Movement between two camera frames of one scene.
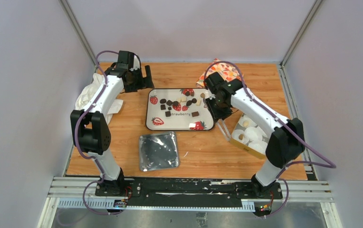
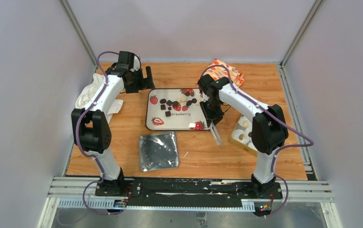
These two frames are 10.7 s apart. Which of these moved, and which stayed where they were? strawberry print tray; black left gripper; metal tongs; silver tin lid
Moved: metal tongs
Stayed: silver tin lid; strawberry print tray; black left gripper
